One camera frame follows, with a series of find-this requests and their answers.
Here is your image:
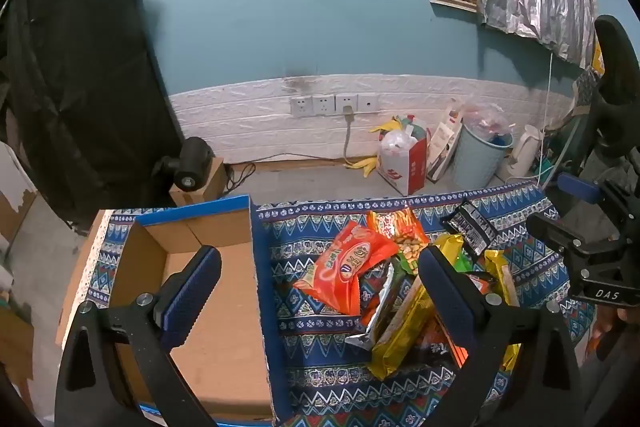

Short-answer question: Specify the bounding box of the silver-green snack packet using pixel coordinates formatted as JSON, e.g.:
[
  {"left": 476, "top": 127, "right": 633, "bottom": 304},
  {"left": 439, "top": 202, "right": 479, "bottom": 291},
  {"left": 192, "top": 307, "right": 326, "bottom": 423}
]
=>
[{"left": 345, "top": 257, "right": 421, "bottom": 350}]

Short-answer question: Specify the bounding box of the white electric kettle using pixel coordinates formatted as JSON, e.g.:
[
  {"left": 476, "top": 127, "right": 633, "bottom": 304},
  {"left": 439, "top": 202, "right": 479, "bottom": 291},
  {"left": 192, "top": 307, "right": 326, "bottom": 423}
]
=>
[{"left": 500, "top": 124, "right": 543, "bottom": 182}]

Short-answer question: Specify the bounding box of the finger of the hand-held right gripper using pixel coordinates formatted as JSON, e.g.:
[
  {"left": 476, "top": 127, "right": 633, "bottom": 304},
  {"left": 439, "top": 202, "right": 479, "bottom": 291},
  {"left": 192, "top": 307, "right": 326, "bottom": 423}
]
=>
[
  {"left": 556, "top": 173, "right": 623, "bottom": 208},
  {"left": 526, "top": 211, "right": 591, "bottom": 255}
]

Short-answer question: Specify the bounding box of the blue-rimmed cardboard box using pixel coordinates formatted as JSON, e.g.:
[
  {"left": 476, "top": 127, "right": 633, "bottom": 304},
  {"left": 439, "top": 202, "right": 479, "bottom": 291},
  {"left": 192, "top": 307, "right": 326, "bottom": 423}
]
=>
[{"left": 55, "top": 194, "right": 276, "bottom": 425}]

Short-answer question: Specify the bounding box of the grey plug cable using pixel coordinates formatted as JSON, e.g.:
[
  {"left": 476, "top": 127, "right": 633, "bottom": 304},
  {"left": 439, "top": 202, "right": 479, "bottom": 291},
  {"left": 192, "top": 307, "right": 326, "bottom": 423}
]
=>
[{"left": 341, "top": 105, "right": 357, "bottom": 165}]

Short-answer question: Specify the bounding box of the blue patterned blanket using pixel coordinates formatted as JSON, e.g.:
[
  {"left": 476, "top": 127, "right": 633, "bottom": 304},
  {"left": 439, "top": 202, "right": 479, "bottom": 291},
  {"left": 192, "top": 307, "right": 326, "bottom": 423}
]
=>
[{"left": 82, "top": 182, "right": 596, "bottom": 427}]

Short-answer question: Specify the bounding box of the person's right hand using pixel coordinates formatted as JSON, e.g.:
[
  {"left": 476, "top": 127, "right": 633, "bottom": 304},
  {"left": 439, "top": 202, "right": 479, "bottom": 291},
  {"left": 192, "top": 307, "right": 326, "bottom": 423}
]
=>
[{"left": 587, "top": 307, "right": 623, "bottom": 355}]

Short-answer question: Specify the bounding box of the yellow snack packet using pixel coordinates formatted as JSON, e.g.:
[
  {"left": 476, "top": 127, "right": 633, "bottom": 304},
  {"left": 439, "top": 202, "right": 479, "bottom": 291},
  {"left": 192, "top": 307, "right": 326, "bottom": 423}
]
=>
[
  {"left": 370, "top": 234, "right": 466, "bottom": 380},
  {"left": 482, "top": 249, "right": 523, "bottom": 370}
]

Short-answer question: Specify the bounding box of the yellow banana peel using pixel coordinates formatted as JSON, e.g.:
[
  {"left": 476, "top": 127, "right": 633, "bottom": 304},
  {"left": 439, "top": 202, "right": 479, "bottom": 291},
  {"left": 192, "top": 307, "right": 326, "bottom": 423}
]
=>
[
  {"left": 347, "top": 157, "right": 378, "bottom": 178},
  {"left": 369, "top": 117, "right": 401, "bottom": 135}
]

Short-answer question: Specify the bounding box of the wooden box with black object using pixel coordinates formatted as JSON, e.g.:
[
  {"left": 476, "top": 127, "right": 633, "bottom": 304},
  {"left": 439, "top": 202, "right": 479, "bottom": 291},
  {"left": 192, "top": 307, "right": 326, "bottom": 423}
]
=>
[{"left": 169, "top": 155, "right": 228, "bottom": 208}]

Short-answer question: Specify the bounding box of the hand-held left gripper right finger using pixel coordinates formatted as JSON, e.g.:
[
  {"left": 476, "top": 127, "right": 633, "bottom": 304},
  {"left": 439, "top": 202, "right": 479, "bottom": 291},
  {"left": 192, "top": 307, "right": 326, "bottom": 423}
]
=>
[{"left": 417, "top": 245, "right": 586, "bottom": 427}]

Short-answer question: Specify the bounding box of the black silver snack packet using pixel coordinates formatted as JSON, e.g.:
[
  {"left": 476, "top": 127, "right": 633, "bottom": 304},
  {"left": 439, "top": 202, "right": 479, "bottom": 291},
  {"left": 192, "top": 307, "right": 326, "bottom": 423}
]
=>
[{"left": 442, "top": 197, "right": 501, "bottom": 258}]

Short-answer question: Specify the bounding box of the red snack packet black script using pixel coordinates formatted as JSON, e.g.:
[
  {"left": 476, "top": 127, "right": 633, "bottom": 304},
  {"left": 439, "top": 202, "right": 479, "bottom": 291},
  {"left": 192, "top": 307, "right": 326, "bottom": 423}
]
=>
[{"left": 420, "top": 317, "right": 473, "bottom": 368}]

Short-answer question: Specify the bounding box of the orange peanut snack packet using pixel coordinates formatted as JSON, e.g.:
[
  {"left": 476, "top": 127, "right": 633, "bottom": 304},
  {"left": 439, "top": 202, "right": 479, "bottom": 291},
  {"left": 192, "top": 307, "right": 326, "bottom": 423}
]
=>
[{"left": 366, "top": 208, "right": 431, "bottom": 275}]

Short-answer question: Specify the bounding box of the large orange-red snack packet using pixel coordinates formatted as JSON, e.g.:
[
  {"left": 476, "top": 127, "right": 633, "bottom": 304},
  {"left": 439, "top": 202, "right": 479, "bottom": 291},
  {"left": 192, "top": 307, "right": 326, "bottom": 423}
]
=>
[{"left": 292, "top": 221, "right": 401, "bottom": 315}]

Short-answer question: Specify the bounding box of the torn white cardboard sheet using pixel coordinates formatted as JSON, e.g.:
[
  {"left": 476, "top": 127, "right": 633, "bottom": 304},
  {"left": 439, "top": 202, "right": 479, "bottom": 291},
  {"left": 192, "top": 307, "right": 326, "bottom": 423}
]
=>
[{"left": 0, "top": 142, "right": 38, "bottom": 258}]

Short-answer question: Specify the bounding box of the black office chair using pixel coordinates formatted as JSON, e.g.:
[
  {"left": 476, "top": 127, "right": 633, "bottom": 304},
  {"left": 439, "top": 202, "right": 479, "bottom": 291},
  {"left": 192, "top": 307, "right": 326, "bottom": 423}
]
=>
[{"left": 580, "top": 14, "right": 640, "bottom": 158}]

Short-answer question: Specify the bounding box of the light blue trash bin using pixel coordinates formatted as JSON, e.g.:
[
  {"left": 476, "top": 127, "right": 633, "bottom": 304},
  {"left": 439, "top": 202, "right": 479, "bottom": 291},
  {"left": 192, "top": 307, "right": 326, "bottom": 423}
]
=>
[{"left": 452, "top": 119, "right": 515, "bottom": 188}]

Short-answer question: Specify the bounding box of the green chip snack packet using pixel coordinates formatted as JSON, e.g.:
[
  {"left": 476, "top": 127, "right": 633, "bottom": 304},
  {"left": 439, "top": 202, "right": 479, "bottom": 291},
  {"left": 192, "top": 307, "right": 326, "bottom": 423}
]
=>
[{"left": 452, "top": 252, "right": 476, "bottom": 275}]

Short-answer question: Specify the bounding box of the white plastic bag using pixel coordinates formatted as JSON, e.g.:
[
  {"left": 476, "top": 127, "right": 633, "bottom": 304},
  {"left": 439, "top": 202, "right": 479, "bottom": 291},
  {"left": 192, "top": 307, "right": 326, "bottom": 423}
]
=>
[{"left": 380, "top": 127, "right": 418, "bottom": 158}]

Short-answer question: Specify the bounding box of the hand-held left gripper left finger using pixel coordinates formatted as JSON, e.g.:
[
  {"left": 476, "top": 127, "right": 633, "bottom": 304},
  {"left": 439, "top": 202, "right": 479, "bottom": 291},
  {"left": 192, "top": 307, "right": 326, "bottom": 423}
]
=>
[{"left": 55, "top": 245, "right": 223, "bottom": 427}]

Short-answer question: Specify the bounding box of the wooden window ledge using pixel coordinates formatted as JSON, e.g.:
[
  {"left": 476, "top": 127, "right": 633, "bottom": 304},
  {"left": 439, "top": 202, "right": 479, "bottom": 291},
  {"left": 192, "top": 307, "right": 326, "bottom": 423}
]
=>
[{"left": 427, "top": 0, "right": 478, "bottom": 14}]

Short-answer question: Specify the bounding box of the clear plastic bin liner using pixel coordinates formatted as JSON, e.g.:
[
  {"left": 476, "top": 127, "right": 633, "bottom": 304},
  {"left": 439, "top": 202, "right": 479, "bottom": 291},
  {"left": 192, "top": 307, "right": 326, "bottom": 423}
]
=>
[{"left": 462, "top": 99, "right": 513, "bottom": 142}]

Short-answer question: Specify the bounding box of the red and white paper bag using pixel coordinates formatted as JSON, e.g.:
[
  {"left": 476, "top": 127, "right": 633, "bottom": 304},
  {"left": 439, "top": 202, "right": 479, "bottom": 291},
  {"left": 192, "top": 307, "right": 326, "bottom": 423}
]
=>
[{"left": 377, "top": 127, "right": 431, "bottom": 196}]

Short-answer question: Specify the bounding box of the black cloth-covered board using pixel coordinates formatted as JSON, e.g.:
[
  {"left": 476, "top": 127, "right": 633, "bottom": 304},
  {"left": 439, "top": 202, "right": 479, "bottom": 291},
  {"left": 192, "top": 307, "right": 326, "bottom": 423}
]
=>
[{"left": 0, "top": 0, "right": 186, "bottom": 228}]

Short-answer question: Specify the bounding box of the white printed booklet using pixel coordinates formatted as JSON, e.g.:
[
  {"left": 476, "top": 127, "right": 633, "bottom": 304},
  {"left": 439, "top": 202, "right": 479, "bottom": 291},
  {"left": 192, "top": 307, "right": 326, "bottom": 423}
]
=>
[{"left": 426, "top": 107, "right": 463, "bottom": 182}]

